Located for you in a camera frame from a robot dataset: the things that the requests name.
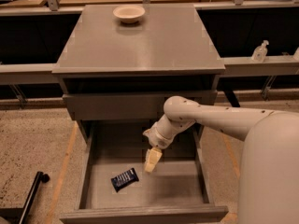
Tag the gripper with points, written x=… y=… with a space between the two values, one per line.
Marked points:
x=156 y=138

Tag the dark blue rxbar wrapper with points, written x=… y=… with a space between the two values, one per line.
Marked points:
x=124 y=179

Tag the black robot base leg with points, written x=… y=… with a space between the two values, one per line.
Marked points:
x=20 y=215

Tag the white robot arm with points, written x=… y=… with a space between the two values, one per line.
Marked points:
x=269 y=169

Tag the open grey middle drawer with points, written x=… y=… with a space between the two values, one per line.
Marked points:
x=176 y=192

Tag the closed grey top drawer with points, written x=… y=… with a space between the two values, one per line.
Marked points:
x=127 y=105

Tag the grey drawer cabinet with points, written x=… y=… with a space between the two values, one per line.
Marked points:
x=169 y=49

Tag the cream ceramic bowl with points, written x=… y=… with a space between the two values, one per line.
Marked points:
x=129 y=14

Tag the grey metal rail frame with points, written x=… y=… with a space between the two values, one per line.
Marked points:
x=16 y=74

